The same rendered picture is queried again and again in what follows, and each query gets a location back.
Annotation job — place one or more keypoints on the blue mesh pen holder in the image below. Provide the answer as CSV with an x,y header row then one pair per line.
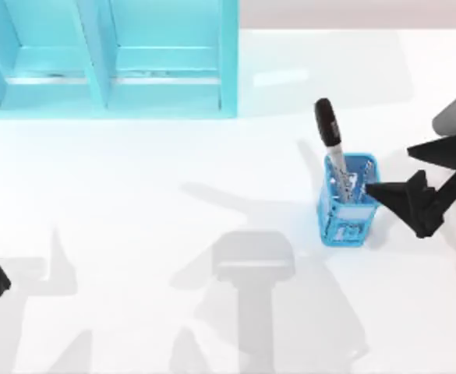
x,y
344,222

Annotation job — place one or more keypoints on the pale grey rounded box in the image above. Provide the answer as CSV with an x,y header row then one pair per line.
x,y
455,113

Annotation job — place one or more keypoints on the light blue rack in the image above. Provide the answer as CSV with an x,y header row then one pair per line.
x,y
165,58

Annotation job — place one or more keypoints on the black marker pen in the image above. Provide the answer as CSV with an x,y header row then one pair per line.
x,y
328,124

